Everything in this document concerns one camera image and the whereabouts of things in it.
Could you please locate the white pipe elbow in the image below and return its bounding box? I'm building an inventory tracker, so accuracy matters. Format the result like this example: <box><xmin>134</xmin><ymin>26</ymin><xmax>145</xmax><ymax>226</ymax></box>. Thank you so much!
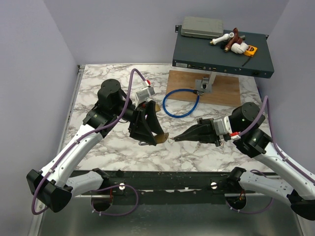
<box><xmin>231</xmin><ymin>42</ymin><xmax>249</xmax><ymax>54</ymax></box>

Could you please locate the white pipe with brass end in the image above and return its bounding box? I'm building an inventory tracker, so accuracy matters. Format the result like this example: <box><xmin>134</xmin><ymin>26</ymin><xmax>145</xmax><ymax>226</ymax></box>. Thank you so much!
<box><xmin>210</xmin><ymin>32</ymin><xmax>235</xmax><ymax>45</ymax></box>

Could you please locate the blue cable loop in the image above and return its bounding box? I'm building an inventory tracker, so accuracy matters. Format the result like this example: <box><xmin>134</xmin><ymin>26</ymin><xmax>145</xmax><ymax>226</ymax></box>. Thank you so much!
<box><xmin>162</xmin><ymin>88</ymin><xmax>200</xmax><ymax>119</ymax></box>

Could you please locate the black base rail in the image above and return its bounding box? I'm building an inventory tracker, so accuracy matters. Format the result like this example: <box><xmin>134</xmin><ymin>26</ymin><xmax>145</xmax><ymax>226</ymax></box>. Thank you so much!
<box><xmin>78</xmin><ymin>169</ymin><xmax>256</xmax><ymax>206</ymax></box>

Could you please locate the brass padlock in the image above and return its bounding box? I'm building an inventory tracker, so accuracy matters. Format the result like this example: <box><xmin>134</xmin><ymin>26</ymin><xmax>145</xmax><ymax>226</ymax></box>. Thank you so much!
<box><xmin>138</xmin><ymin>133</ymin><xmax>169</xmax><ymax>146</ymax></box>
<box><xmin>155</xmin><ymin>103</ymin><xmax>161</xmax><ymax>113</ymax></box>

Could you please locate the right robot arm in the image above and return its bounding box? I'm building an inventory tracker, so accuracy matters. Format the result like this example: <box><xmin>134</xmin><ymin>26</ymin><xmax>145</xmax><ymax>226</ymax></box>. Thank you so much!
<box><xmin>174</xmin><ymin>102</ymin><xmax>315</xmax><ymax>221</ymax></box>

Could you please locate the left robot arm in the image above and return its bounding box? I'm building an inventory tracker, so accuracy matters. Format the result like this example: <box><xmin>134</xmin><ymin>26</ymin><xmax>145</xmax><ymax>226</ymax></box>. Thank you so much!
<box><xmin>27</xmin><ymin>79</ymin><xmax>168</xmax><ymax>212</ymax></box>

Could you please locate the yellow tape measure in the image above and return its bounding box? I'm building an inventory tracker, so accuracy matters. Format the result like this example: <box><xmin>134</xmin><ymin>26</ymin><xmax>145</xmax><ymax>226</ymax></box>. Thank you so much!
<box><xmin>244</xmin><ymin>45</ymin><xmax>257</xmax><ymax>57</ymax></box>

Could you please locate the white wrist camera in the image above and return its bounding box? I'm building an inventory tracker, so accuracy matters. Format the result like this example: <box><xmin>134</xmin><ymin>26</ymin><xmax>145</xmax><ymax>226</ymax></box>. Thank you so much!
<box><xmin>135</xmin><ymin>80</ymin><xmax>155</xmax><ymax>107</ymax></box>
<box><xmin>213</xmin><ymin>116</ymin><xmax>241</xmax><ymax>141</ymax></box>

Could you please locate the brown pipe fitting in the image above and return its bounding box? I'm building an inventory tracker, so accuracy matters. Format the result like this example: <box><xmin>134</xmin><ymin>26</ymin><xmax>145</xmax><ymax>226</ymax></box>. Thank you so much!
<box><xmin>224</xmin><ymin>28</ymin><xmax>243</xmax><ymax>52</ymax></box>

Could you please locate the blue rack network switch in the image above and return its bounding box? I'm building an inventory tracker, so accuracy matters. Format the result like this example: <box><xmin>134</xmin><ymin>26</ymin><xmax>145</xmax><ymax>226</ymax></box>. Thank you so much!
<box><xmin>172</xmin><ymin>25</ymin><xmax>274</xmax><ymax>79</ymax></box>

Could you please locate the grey metal socket bracket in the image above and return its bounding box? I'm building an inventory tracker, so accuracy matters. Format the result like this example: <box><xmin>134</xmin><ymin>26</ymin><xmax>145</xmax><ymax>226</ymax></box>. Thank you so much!
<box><xmin>195</xmin><ymin>77</ymin><xmax>212</xmax><ymax>95</ymax></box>

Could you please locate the wooden board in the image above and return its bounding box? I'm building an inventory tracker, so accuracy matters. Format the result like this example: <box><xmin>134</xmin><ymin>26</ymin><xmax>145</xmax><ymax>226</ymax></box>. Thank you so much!
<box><xmin>166</xmin><ymin>70</ymin><xmax>241</xmax><ymax>107</ymax></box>

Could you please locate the grey plastic case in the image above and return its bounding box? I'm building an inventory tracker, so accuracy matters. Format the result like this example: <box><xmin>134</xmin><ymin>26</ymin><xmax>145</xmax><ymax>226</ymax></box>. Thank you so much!
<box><xmin>181</xmin><ymin>16</ymin><xmax>223</xmax><ymax>39</ymax></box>

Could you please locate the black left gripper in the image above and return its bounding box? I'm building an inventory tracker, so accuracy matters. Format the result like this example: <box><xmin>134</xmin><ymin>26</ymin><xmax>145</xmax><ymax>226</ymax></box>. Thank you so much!
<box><xmin>113</xmin><ymin>100</ymin><xmax>165</xmax><ymax>145</ymax></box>

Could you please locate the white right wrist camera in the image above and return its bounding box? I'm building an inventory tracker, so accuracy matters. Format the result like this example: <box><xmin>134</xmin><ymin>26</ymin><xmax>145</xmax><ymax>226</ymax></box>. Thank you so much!
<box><xmin>213</xmin><ymin>116</ymin><xmax>241</xmax><ymax>141</ymax></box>

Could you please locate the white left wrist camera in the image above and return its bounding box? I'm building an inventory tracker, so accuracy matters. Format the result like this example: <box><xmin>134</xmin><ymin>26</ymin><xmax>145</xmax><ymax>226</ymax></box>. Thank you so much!
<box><xmin>135</xmin><ymin>80</ymin><xmax>155</xmax><ymax>107</ymax></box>

